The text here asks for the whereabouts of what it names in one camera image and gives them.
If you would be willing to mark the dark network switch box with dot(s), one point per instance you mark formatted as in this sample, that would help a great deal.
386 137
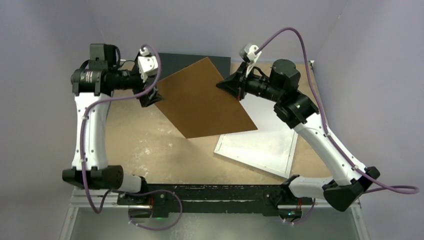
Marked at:
174 62

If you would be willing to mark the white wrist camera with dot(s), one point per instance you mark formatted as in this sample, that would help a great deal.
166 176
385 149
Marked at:
250 54
147 64

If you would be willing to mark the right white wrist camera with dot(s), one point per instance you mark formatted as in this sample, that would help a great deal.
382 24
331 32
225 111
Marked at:
250 54

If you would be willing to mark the brown cardboard backing board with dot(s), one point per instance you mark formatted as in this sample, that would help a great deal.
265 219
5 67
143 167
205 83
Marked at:
196 107

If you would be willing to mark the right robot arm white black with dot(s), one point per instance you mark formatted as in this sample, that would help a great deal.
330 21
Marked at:
349 177

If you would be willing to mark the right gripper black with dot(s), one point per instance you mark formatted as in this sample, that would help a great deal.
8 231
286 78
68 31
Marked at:
237 86

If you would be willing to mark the landscape photo print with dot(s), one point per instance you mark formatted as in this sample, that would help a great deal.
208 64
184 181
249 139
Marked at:
265 139

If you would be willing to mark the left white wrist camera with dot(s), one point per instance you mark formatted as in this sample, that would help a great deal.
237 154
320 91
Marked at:
147 64

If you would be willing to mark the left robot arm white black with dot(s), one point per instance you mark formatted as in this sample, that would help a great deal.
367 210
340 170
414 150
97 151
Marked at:
93 85

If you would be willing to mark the white picture frame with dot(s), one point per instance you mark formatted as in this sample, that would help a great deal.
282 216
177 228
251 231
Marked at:
261 165

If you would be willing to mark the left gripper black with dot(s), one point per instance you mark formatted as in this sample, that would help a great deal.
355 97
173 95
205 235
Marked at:
150 96

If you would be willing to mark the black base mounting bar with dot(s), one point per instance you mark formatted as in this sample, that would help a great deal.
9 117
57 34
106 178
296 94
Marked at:
269 200

